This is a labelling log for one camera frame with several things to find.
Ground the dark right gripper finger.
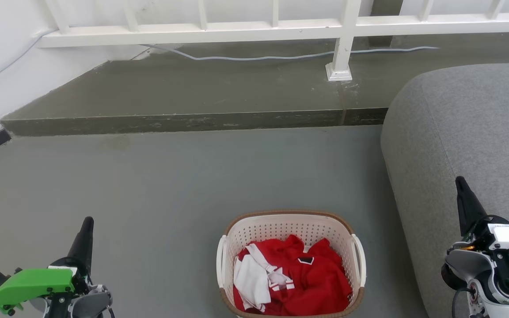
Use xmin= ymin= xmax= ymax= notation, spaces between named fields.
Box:
xmin=455 ymin=176 xmax=488 ymax=237

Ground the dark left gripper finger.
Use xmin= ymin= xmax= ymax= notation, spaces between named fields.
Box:
xmin=66 ymin=216 xmax=95 ymax=270

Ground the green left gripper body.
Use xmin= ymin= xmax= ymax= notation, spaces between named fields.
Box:
xmin=0 ymin=257 xmax=92 ymax=315

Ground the white plastic laundry basket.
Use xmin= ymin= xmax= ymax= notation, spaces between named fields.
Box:
xmin=216 ymin=210 xmax=367 ymax=318

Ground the grey fabric sofa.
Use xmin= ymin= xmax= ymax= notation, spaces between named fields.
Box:
xmin=380 ymin=63 xmax=509 ymax=318

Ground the red shirt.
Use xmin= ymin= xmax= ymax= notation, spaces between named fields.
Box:
xmin=233 ymin=235 xmax=353 ymax=316

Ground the white garment with red stripes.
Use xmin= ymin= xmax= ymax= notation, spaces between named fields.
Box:
xmin=233 ymin=244 xmax=295 ymax=312

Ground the white railing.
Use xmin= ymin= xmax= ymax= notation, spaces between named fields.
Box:
xmin=38 ymin=0 xmax=509 ymax=83

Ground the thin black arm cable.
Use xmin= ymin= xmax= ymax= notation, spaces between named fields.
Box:
xmin=451 ymin=287 xmax=477 ymax=318

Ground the grey floor cable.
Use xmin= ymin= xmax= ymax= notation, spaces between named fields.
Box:
xmin=142 ymin=44 xmax=440 ymax=61

